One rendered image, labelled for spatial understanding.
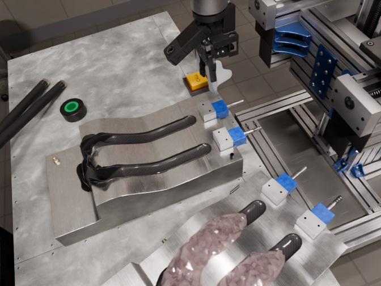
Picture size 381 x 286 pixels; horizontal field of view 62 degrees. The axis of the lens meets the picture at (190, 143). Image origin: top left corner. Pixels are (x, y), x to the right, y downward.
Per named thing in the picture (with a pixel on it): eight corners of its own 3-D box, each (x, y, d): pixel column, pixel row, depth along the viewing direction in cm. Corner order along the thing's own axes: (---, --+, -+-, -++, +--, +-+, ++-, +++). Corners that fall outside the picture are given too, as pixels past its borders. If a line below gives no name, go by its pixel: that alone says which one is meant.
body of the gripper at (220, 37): (238, 57, 73) (240, 9, 63) (204, 69, 72) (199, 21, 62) (225, 39, 78) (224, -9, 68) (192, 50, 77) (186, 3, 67)
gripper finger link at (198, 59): (220, 71, 84) (223, 49, 76) (199, 78, 84) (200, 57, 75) (215, 62, 86) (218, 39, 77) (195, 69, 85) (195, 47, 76)
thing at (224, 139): (256, 127, 89) (257, 114, 85) (265, 139, 86) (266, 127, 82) (213, 143, 87) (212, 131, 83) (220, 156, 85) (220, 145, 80)
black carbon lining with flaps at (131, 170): (193, 117, 93) (190, 94, 85) (215, 159, 84) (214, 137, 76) (77, 159, 88) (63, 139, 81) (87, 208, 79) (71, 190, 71)
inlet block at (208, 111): (238, 101, 95) (239, 88, 91) (246, 113, 93) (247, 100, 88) (198, 116, 94) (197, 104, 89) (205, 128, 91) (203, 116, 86)
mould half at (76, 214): (206, 112, 103) (203, 81, 92) (242, 176, 88) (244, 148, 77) (54, 167, 96) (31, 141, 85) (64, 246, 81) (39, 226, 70)
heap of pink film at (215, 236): (236, 205, 76) (236, 190, 70) (294, 264, 67) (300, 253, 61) (147, 278, 69) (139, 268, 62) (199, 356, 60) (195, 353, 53)
